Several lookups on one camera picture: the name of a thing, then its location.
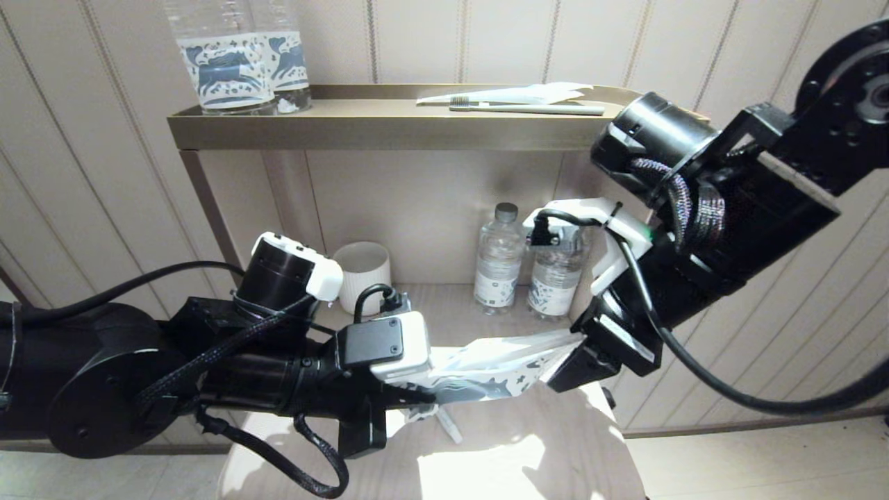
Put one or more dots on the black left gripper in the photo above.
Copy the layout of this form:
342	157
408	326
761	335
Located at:
362	423

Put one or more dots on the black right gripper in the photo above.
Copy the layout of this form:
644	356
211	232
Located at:
621	340

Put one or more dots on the small white toothpaste tube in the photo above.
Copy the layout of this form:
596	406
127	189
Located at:
451	427

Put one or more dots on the blue white patterned zip pouch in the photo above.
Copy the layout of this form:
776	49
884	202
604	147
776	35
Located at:
486	375

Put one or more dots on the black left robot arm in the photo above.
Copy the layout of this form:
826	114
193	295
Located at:
104	375

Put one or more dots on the small black cabinet knob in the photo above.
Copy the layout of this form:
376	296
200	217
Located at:
608	399

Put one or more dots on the small water bottle grey cap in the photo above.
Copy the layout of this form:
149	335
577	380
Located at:
498	271
552	285

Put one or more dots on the white ribbed ceramic mug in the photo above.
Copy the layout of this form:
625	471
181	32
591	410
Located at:
364	271

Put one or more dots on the beige wooden shelf cabinet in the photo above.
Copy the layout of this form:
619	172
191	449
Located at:
417	208

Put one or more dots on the grey green toothbrush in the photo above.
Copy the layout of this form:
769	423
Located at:
542	109

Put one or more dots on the brass coloured shelf tray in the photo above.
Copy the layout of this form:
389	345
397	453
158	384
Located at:
382	132

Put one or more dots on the white paper wrapper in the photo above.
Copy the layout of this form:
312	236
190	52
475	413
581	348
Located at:
528	94

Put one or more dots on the large bottle blue deer label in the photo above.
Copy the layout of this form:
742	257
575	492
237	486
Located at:
226	73
292	62

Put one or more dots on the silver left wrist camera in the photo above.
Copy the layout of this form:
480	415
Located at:
389	344

